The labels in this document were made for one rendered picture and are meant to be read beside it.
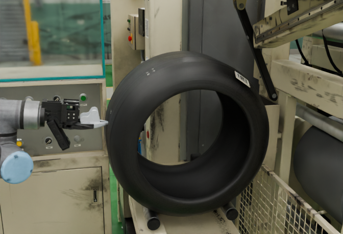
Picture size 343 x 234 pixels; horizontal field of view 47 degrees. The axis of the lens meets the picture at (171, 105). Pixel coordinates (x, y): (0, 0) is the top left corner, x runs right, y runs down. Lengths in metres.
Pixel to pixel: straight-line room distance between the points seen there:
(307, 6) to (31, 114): 0.88
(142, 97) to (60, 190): 0.92
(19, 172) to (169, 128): 0.69
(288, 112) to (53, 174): 1.11
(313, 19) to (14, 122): 0.94
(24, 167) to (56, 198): 0.84
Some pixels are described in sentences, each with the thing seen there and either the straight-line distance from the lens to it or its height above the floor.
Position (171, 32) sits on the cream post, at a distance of 1.55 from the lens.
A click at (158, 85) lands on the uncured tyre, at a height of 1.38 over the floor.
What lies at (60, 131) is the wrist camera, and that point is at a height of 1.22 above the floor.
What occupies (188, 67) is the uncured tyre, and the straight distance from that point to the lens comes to 1.21.
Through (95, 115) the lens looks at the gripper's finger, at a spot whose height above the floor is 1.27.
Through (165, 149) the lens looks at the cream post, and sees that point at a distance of 1.66.
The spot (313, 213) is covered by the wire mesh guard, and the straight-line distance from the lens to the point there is 1.32.
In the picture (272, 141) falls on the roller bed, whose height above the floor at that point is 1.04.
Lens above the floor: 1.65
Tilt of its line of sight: 16 degrees down
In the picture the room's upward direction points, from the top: straight up
